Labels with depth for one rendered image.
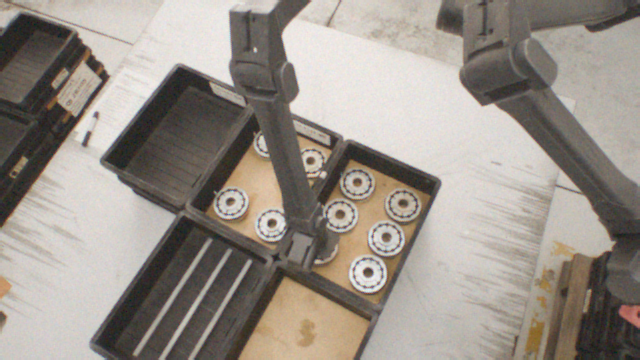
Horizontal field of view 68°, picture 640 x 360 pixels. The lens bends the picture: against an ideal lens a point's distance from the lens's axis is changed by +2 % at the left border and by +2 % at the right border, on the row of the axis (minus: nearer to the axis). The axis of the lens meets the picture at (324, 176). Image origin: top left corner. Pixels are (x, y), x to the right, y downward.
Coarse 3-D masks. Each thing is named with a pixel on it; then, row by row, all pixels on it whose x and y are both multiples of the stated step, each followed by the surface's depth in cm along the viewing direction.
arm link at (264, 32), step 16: (256, 0) 75; (272, 0) 74; (288, 0) 76; (304, 0) 81; (240, 16) 72; (256, 16) 71; (272, 16) 71; (288, 16) 77; (240, 32) 74; (256, 32) 72; (272, 32) 72; (240, 48) 75; (256, 48) 73; (272, 48) 73; (240, 64) 76; (256, 64) 75; (272, 64) 74; (240, 80) 78; (256, 80) 76; (272, 80) 75
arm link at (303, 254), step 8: (320, 216) 102; (320, 224) 101; (296, 232) 107; (304, 232) 106; (320, 232) 103; (296, 240) 106; (304, 240) 105; (312, 240) 105; (296, 248) 105; (304, 248) 104; (312, 248) 106; (288, 256) 105; (296, 256) 104; (304, 256) 104; (312, 256) 106; (296, 264) 104; (304, 264) 105; (312, 264) 107
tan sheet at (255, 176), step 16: (304, 144) 145; (256, 160) 143; (240, 176) 141; (256, 176) 141; (272, 176) 141; (256, 192) 139; (272, 192) 139; (256, 208) 137; (240, 224) 135; (272, 224) 135; (256, 240) 133
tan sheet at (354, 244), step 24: (336, 192) 138; (384, 192) 137; (336, 216) 135; (360, 216) 134; (384, 216) 134; (360, 240) 131; (384, 240) 131; (408, 240) 131; (336, 264) 129; (384, 264) 128; (384, 288) 126
